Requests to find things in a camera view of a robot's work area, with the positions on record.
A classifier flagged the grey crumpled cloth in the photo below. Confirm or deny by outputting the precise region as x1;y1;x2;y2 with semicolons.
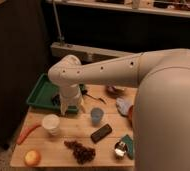
116;98;133;117

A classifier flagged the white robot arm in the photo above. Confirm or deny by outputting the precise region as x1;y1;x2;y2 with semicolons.
48;49;190;171

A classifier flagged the green sponge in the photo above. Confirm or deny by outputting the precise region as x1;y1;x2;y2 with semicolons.
121;134;134;160

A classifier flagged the small metal cup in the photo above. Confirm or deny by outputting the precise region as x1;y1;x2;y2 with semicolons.
114;141;127;158

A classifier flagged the purple bowl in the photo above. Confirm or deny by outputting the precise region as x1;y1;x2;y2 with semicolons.
106;86;125;96

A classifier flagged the yellow red apple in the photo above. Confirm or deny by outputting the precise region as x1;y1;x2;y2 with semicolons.
24;150;41;166

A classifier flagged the orange carrot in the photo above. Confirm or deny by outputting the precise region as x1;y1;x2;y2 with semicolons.
16;124;40;145

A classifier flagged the bunch of dark grapes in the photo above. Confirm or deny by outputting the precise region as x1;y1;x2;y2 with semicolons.
64;141;96;164

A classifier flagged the dark brown rectangular block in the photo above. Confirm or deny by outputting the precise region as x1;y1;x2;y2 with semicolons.
91;124;112;143

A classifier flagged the green plastic tray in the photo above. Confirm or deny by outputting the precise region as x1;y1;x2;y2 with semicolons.
25;73;88;114

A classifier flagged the orange red bowl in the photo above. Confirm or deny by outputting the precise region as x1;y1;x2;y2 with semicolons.
128;105;134;124

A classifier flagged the white plastic cup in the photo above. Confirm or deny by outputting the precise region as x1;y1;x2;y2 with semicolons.
42;114;60;135

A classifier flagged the wooden beam rail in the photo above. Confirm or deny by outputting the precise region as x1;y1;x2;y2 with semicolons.
51;42;130;62

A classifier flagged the metal pole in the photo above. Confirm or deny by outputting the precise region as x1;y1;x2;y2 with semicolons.
52;0;64;45

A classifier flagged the blue plastic cup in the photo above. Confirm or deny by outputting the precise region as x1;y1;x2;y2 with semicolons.
91;107;104;125

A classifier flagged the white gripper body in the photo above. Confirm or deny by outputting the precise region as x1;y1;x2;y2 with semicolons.
59;84;83;115

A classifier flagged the wooden shelf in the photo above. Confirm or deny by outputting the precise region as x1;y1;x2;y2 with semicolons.
46;0;190;18

